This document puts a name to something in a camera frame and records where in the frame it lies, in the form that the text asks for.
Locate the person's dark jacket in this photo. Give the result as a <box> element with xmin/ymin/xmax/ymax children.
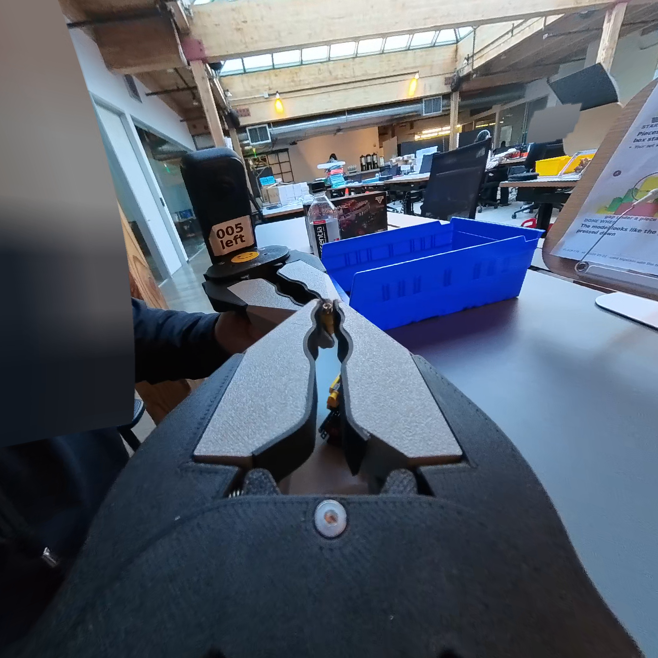
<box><xmin>0</xmin><ymin>426</ymin><xmax>135</xmax><ymax>658</ymax></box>

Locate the printed instruction sheet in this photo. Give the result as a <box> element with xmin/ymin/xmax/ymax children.
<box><xmin>558</xmin><ymin>90</ymin><xmax>658</xmax><ymax>277</ymax></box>

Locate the clear water bottle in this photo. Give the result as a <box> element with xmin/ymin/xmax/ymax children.
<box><xmin>302</xmin><ymin>192</ymin><xmax>342</xmax><ymax>261</ymax></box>

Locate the wooden post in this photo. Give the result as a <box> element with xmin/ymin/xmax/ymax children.
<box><xmin>117</xmin><ymin>203</ymin><xmax>206</xmax><ymax>425</ymax></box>

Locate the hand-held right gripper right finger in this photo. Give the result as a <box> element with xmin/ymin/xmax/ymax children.
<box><xmin>333</xmin><ymin>301</ymin><xmax>464</xmax><ymax>490</ymax></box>

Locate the black office chair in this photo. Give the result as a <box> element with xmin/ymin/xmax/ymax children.
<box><xmin>420</xmin><ymin>138</ymin><xmax>493</xmax><ymax>222</ymax></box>

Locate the skylight window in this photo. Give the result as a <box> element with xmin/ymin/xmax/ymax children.
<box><xmin>220</xmin><ymin>25</ymin><xmax>475</xmax><ymax>77</ymax></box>

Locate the wooden background desk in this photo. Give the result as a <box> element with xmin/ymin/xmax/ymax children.
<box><xmin>499</xmin><ymin>172</ymin><xmax>583</xmax><ymax>218</ymax></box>

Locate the yellow black lego vehicle model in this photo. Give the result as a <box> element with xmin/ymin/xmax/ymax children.
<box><xmin>318</xmin><ymin>300</ymin><xmax>346</xmax><ymax>447</ymax></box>

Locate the clear plastic box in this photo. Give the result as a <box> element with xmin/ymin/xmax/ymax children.
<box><xmin>563</xmin><ymin>150</ymin><xmax>598</xmax><ymax>178</ymax></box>

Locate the person's left hand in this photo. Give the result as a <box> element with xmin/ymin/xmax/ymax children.
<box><xmin>214</xmin><ymin>307</ymin><xmax>276</xmax><ymax>356</ymax></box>

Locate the silver ventilation duct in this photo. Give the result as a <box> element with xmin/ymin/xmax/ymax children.
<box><xmin>267</xmin><ymin>102</ymin><xmax>454</xmax><ymax>141</ymax></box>

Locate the grey background table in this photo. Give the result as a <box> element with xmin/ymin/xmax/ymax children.
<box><xmin>254</xmin><ymin>211</ymin><xmax>453</xmax><ymax>253</ymax></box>

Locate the stack of colourful boxes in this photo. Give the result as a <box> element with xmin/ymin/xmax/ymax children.
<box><xmin>317</xmin><ymin>161</ymin><xmax>349</xmax><ymax>189</ymax></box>

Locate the dark lego set box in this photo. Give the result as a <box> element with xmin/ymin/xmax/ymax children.
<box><xmin>329</xmin><ymin>191</ymin><xmax>389</xmax><ymax>240</ymax></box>

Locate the instruction sheet on stand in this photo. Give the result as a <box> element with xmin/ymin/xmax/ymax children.
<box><xmin>541</xmin><ymin>78</ymin><xmax>658</xmax><ymax>300</ymax></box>

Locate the blue office chair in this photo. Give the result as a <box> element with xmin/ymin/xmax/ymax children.
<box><xmin>117</xmin><ymin>396</ymin><xmax>148</xmax><ymax>454</ymax></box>

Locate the stack of white boxes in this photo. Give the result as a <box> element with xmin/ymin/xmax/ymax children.
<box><xmin>261</xmin><ymin>182</ymin><xmax>310</xmax><ymax>207</ymax></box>

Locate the dark grey panel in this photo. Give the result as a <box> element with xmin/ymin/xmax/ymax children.
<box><xmin>546</xmin><ymin>63</ymin><xmax>621</xmax><ymax>112</ymax></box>

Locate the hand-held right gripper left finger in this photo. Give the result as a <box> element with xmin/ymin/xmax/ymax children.
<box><xmin>193</xmin><ymin>298</ymin><xmax>324</xmax><ymax>483</ymax></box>

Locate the blue plastic bin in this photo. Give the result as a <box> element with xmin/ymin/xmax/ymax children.
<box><xmin>320</xmin><ymin>216</ymin><xmax>546</xmax><ymax>331</ymax></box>

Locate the white stand base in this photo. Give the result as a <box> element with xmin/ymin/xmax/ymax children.
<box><xmin>595</xmin><ymin>289</ymin><xmax>658</xmax><ymax>330</ymax></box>

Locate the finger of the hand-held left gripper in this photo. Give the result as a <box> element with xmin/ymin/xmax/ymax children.
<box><xmin>226</xmin><ymin>280</ymin><xmax>315</xmax><ymax>330</ymax></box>
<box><xmin>277</xmin><ymin>259</ymin><xmax>343</xmax><ymax>305</ymax></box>

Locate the person's left forearm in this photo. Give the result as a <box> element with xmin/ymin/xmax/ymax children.
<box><xmin>131</xmin><ymin>297</ymin><xmax>227</xmax><ymax>385</ymax></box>

